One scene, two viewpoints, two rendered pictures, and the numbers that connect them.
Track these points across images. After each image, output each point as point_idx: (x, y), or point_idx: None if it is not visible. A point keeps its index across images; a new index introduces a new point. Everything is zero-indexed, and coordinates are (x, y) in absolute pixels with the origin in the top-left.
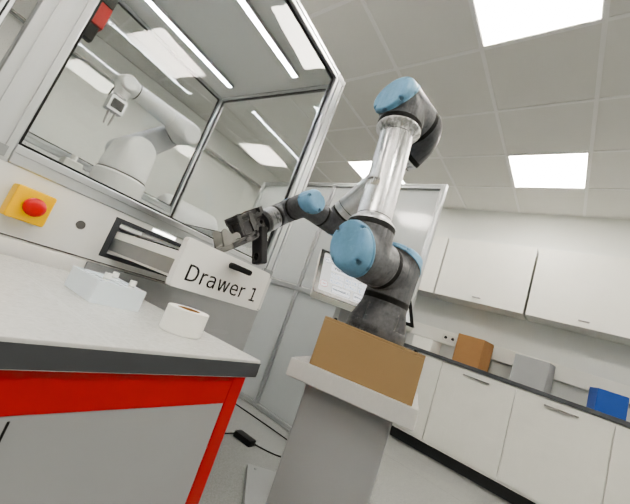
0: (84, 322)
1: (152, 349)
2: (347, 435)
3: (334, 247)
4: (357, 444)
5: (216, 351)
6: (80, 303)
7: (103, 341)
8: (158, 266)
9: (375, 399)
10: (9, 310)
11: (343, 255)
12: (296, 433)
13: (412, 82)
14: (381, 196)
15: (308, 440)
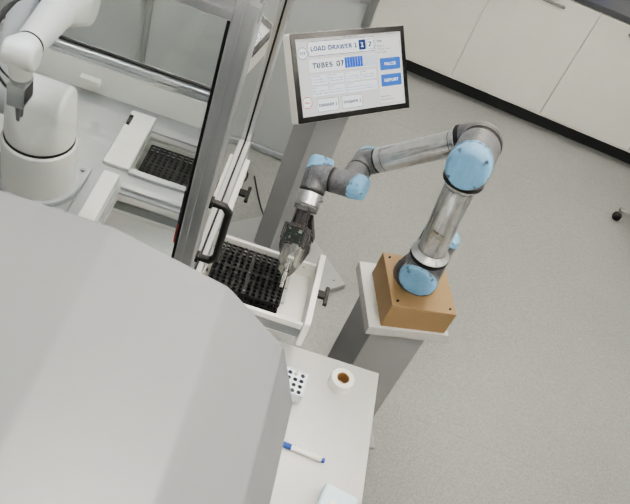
0: (341, 435)
1: (370, 430)
2: (401, 341)
3: (404, 280)
4: (407, 343)
5: (368, 392)
6: (304, 412)
7: (364, 445)
8: (275, 328)
9: (424, 335)
10: (335, 457)
11: (412, 288)
12: (368, 345)
13: (487, 175)
14: (443, 248)
15: (376, 346)
